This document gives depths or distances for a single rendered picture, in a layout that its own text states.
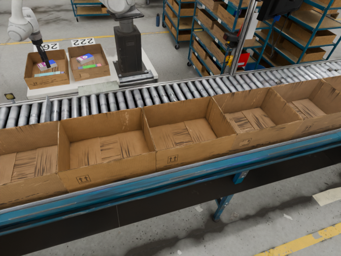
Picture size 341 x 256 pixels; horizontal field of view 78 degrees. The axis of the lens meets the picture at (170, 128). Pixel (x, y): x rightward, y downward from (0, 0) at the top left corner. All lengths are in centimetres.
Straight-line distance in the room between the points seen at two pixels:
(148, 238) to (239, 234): 72
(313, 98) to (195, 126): 87
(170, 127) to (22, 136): 73
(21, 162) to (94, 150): 33
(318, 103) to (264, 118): 43
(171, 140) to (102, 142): 36
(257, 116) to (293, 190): 110
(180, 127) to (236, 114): 38
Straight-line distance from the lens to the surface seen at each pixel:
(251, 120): 139
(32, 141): 123
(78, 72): 184
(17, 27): 178
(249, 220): 204
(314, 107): 172
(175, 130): 121
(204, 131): 122
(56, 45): 219
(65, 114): 160
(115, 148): 114
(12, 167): 124
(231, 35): 185
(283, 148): 129
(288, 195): 231
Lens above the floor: 178
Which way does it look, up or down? 47 degrees down
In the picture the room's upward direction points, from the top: 5 degrees clockwise
